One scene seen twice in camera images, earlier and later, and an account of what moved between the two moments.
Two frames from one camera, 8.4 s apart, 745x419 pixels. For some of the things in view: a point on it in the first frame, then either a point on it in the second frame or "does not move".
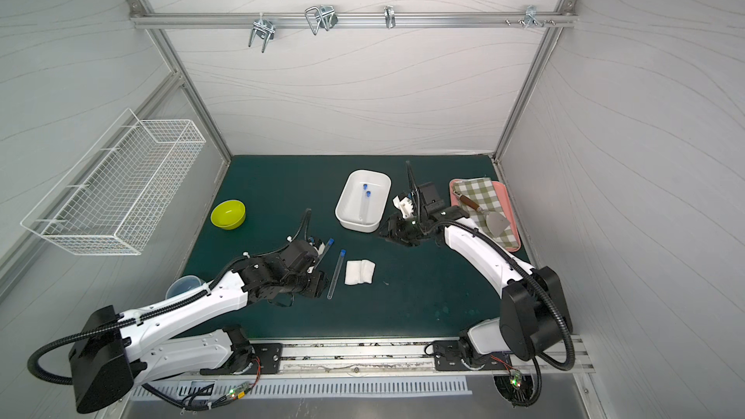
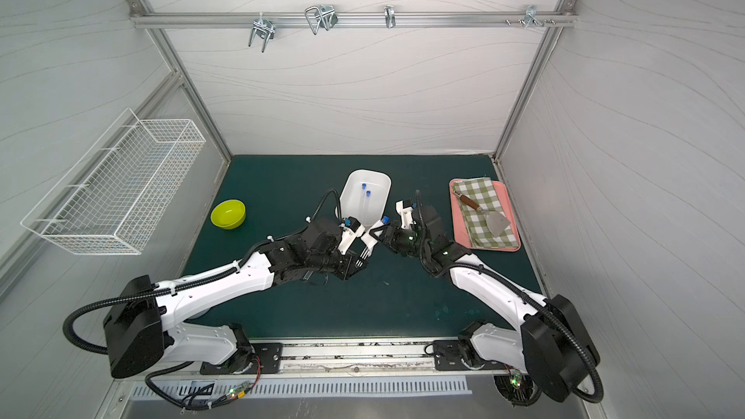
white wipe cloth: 359,272 → 369,241
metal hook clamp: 390,17 does not move
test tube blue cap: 363,202 does not move
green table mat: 406,243 does not move
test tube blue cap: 368,206 does not move
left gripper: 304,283 → 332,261
